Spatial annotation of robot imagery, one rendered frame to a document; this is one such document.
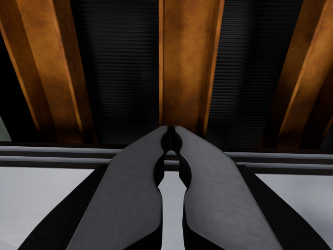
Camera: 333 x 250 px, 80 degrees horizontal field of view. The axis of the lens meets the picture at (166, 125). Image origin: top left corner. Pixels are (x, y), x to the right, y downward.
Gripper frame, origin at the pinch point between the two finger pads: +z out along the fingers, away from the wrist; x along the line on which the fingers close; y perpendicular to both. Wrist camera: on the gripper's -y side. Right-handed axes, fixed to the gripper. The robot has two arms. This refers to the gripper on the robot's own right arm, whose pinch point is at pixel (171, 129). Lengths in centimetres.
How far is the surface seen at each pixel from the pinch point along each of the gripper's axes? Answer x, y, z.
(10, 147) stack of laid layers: -18.8, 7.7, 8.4
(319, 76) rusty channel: 24.6, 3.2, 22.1
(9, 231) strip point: -23.1, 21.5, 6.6
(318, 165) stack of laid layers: 16.9, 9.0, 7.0
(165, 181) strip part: -0.5, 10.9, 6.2
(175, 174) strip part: 0.7, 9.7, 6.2
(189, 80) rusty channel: 3.3, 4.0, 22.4
